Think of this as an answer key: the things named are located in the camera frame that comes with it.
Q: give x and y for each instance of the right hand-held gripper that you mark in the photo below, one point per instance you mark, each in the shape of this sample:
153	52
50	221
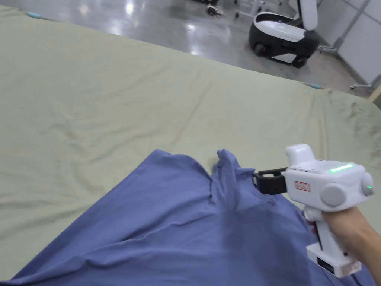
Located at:
309	181

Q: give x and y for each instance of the blue shirt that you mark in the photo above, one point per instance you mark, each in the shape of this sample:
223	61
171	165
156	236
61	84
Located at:
154	226

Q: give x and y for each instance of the person's right hand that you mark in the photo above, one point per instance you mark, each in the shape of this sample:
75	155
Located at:
342	229

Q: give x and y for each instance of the black and white wheeled robot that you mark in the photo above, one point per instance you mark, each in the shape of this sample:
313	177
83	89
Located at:
282	32

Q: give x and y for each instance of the bed with pale green sheet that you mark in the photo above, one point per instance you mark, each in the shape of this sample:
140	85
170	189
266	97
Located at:
98	98

